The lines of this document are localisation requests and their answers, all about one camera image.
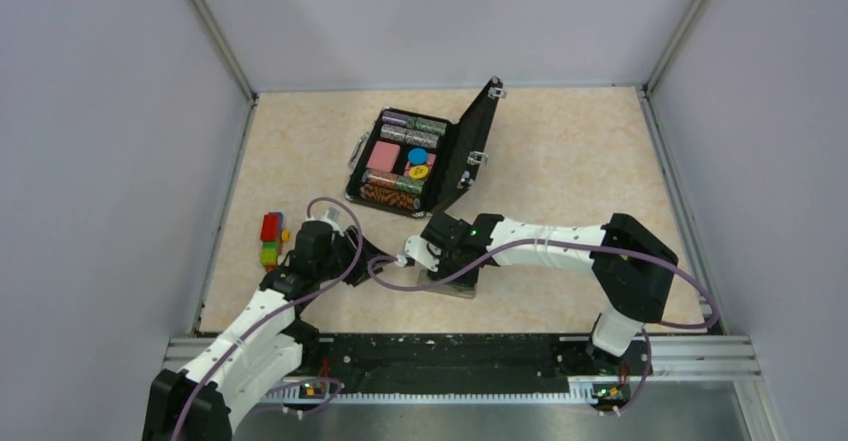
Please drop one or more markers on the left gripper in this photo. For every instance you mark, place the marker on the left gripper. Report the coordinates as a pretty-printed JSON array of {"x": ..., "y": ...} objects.
[{"x": 368, "y": 252}]

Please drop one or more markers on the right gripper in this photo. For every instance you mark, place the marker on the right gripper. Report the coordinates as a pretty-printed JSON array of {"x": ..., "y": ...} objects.
[{"x": 441, "y": 272}]

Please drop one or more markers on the white remote control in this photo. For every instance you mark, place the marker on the white remote control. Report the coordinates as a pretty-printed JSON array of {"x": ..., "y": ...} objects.
[{"x": 456, "y": 288}]

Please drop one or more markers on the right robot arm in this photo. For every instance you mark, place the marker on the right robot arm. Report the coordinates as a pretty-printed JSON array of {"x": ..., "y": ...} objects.
[{"x": 633, "y": 267}]

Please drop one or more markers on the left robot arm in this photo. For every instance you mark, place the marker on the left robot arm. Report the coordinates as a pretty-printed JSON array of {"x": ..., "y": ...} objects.
[{"x": 265, "y": 319}]

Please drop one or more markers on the orange black chip stack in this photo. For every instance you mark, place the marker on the orange black chip stack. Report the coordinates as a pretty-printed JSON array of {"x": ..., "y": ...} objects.
[{"x": 390, "y": 197}]

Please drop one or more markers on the red poker chip stack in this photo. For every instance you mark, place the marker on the red poker chip stack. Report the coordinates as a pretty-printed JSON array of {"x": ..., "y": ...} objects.
[{"x": 393, "y": 181}]

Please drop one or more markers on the yellow big blind chip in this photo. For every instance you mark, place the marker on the yellow big blind chip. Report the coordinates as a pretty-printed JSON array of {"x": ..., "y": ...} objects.
[{"x": 419, "y": 172}]

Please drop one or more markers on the black poker chip case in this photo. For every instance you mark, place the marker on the black poker chip case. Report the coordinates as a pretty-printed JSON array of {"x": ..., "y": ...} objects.
[{"x": 454, "y": 164}]

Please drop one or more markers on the red playing card deck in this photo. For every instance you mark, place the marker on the red playing card deck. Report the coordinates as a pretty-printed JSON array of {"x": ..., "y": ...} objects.
[{"x": 383, "y": 156}]

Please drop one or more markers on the blue dealer chip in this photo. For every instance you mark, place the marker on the blue dealer chip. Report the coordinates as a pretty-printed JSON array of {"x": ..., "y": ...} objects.
[{"x": 417, "y": 156}]

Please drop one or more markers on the green toy brick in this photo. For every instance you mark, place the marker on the green toy brick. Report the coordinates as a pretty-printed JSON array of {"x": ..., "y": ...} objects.
[{"x": 270, "y": 254}]

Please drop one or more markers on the red toy brick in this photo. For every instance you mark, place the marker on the red toy brick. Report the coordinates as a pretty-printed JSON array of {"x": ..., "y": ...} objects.
[{"x": 272, "y": 227}]

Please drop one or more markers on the blue tan chip stack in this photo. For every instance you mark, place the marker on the blue tan chip stack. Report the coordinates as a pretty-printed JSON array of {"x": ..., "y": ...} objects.
[{"x": 409, "y": 136}]

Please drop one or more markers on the green poker chip stack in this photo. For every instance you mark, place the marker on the green poker chip stack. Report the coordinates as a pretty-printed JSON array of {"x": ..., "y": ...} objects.
[{"x": 430, "y": 126}]

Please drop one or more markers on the purple poker chip stack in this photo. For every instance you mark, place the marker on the purple poker chip stack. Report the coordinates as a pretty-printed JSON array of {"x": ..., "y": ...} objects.
[{"x": 398, "y": 119}]

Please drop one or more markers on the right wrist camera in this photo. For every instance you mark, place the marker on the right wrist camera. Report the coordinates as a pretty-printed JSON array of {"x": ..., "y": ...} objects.
[{"x": 418, "y": 251}]

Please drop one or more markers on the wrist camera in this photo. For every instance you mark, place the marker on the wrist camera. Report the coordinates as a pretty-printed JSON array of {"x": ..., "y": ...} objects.
[
  {"x": 331, "y": 218},
  {"x": 418, "y": 251}
]

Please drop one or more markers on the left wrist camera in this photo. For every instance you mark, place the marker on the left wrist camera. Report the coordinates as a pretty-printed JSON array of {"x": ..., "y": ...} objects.
[{"x": 331, "y": 218}]

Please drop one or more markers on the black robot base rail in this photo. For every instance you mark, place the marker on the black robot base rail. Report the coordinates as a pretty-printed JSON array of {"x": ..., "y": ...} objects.
[{"x": 489, "y": 369}]

